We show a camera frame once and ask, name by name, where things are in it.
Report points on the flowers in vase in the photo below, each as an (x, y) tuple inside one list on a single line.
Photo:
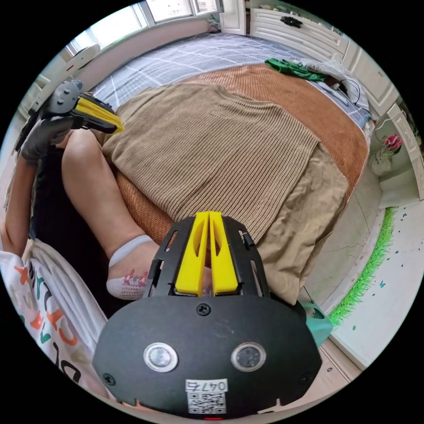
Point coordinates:
[(391, 145)]

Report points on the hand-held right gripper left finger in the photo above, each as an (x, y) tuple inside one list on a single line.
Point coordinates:
[(192, 258)]

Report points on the pile of clothes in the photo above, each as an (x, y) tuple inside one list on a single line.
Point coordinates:
[(288, 69)]

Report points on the window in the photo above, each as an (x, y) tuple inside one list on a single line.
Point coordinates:
[(172, 10)]

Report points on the person's left forearm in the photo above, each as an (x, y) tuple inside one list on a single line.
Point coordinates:
[(18, 205)]

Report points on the person's left hand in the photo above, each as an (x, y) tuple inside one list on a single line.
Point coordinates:
[(43, 139)]

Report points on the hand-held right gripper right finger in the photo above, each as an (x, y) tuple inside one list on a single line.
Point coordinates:
[(223, 265)]

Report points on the green plastic stool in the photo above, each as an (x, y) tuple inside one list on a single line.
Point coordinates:
[(319, 323)]

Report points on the khaki long sleeve shirt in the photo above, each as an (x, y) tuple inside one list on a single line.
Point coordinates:
[(205, 149)]

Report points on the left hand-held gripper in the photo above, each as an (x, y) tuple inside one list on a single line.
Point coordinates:
[(63, 97)]

